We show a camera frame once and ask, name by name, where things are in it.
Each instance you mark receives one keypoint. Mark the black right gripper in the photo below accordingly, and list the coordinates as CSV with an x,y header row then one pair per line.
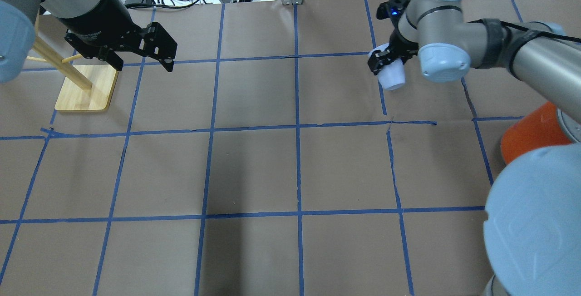
x,y
402,44

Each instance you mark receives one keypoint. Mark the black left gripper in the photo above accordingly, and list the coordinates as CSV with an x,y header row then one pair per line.
x,y
105,18

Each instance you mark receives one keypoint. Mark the light blue plastic cup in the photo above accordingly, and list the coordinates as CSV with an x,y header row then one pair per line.
x,y
392,76

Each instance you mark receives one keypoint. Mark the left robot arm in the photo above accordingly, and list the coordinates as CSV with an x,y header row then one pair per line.
x,y
18,18

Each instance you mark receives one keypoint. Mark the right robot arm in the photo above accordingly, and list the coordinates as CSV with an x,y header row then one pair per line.
x,y
532,229

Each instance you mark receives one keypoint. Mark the wooden mug tree stand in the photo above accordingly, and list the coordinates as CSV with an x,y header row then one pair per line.
x,y
86,88

